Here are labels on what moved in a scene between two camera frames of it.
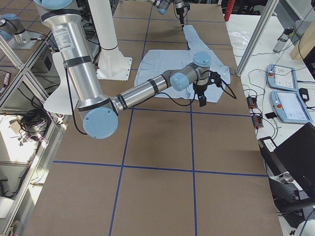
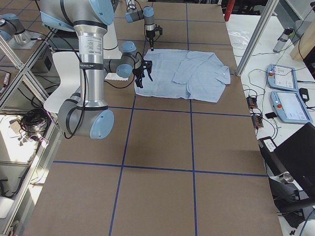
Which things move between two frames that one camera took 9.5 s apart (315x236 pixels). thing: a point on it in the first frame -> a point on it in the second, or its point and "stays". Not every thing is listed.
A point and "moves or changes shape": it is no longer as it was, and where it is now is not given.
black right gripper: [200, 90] -> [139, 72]
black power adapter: [304, 94] stays
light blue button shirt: [153, 63] moves or changes shape
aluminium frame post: [268, 12] stays
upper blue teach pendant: [282, 77] stays
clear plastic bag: [239, 38] stays
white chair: [60, 102] stays
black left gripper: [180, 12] -> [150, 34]
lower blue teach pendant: [289, 107] stays
